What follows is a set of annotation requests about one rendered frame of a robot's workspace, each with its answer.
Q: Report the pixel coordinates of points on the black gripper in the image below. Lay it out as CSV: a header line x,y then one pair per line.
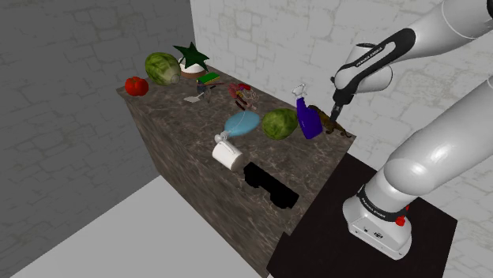
x,y
341,99

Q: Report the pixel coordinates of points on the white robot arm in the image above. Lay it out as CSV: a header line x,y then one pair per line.
x,y
431,158

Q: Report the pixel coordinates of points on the brown tiger figure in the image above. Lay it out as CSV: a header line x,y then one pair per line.
x,y
332,125

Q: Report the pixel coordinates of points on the purple spray bottle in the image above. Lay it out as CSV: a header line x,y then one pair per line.
x,y
309,121

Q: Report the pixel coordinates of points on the small green cabbage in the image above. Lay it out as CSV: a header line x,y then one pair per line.
x,y
279,124

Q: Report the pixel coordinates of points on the black blocky appliance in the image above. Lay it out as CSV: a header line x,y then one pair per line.
x,y
273,188

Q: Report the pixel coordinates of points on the white mug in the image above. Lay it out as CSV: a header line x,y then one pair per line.
x,y
227,156

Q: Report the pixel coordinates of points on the green and yellow sponge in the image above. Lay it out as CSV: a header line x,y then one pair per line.
x,y
208,78

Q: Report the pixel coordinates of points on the dark robot stand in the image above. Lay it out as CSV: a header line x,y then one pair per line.
x,y
327,238

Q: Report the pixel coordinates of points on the grey metal spatula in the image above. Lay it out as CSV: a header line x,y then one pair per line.
x,y
198,96

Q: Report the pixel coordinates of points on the green plant in white pot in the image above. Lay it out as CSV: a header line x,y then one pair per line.
x,y
191,57

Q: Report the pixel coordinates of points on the large green cabbage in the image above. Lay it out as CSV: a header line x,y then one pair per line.
x,y
161,69

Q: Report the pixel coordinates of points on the red tomato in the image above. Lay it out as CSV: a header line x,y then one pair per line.
x,y
136,86

